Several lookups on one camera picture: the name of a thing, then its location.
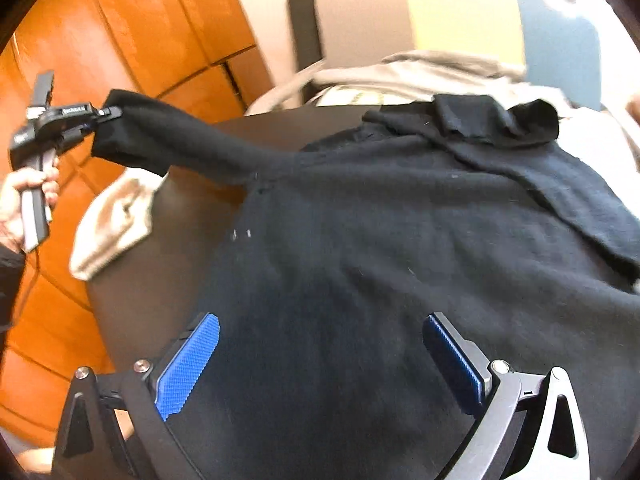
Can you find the black sweater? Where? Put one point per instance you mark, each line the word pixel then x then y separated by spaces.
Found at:
pixel 375 240

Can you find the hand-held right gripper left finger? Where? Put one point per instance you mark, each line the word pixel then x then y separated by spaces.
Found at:
pixel 187 365

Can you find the grey hoodie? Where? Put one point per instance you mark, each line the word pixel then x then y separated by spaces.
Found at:
pixel 425 72

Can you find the person's left forearm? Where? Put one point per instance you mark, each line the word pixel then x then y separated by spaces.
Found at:
pixel 9 285

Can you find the grey yellow blue chair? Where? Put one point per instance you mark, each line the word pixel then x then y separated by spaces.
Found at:
pixel 360 15

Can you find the person's left hand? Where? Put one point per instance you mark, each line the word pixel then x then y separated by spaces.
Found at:
pixel 12 200

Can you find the cream white cloth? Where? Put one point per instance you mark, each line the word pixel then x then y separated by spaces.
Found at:
pixel 115 220

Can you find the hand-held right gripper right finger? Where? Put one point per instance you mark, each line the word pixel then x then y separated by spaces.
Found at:
pixel 452 365

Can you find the printed paper sheet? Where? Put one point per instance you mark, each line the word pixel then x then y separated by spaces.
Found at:
pixel 345 95

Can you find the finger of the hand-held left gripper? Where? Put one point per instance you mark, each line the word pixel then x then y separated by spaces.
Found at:
pixel 107 111
pixel 75 135

